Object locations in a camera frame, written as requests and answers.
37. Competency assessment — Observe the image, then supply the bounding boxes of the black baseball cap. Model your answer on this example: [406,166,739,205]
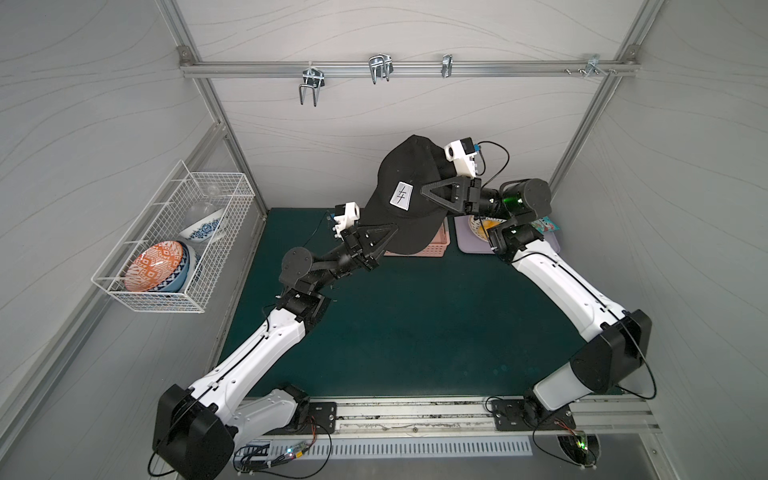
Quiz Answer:
[359,135,456,255]

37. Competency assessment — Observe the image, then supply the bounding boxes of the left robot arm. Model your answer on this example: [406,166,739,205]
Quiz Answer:
[151,224,398,479]

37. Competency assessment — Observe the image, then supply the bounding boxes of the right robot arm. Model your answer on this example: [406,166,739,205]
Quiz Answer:
[421,176,652,425]

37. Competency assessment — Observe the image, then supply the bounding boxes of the patterned bowl with fruit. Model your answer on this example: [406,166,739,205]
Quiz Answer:
[467,216,503,243]

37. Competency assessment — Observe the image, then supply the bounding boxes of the lilac tray mat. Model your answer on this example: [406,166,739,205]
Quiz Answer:
[453,214,562,256]

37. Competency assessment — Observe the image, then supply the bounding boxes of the pink plastic basket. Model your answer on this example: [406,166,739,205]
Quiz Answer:
[385,219,451,258]

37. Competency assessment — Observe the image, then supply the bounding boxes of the green snack packet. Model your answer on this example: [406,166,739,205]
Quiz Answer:
[532,216,559,233]

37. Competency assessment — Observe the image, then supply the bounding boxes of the small metal hook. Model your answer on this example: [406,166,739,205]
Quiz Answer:
[441,54,453,79]

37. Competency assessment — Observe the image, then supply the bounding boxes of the blue patterned bowl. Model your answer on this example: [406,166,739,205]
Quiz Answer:
[179,209,228,243]

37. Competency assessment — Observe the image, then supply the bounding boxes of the metal double hook middle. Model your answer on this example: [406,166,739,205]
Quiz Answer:
[368,53,394,85]

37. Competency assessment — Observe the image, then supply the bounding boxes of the metal double hook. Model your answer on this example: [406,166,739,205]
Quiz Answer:
[368,53,394,85]
[298,67,325,107]

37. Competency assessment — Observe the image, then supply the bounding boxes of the metal double hook left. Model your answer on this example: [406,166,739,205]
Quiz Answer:
[298,67,325,107]

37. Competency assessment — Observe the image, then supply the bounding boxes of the metal hook right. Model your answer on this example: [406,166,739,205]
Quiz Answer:
[563,54,617,79]

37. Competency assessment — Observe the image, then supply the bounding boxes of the orange patterned bowl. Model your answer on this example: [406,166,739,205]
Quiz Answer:
[124,241,184,292]

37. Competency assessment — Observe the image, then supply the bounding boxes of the white perforated vent strip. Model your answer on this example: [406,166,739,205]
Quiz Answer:
[301,435,534,461]

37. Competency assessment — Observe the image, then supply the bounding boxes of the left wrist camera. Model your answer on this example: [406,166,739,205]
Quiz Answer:
[332,202,360,239]

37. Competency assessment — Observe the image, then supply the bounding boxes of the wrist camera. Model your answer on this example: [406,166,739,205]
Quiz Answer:
[332,202,360,239]
[444,137,479,178]

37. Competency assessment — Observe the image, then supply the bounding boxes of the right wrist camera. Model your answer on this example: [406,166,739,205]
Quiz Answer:
[444,137,479,178]

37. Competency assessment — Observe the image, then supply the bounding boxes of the aluminium crossbar rail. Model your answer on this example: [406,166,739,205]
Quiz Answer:
[177,45,641,82]

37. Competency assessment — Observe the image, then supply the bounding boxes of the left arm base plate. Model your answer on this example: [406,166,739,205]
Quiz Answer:
[268,401,338,436]

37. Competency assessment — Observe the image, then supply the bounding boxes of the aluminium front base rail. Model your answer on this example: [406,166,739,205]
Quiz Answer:
[210,390,661,443]

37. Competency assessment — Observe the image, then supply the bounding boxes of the white wire basket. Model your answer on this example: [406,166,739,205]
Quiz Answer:
[91,161,254,314]

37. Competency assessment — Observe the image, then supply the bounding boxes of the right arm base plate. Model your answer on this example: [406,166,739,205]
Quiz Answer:
[484,396,576,432]

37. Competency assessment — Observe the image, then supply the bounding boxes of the left base cable bundle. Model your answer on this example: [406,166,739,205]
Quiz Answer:
[231,413,332,480]

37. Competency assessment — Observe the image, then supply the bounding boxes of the right base cable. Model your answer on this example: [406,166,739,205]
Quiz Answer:
[483,391,601,469]

